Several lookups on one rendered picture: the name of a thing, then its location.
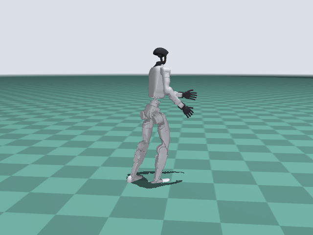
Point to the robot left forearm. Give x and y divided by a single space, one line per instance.
177 94

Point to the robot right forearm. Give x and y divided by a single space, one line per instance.
174 98

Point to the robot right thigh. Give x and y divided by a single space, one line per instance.
163 129

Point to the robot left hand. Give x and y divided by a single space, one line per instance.
188 94

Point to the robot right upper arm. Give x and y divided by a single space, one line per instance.
165 72

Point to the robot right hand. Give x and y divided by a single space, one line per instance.
186 110

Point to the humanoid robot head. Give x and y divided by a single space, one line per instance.
160 52

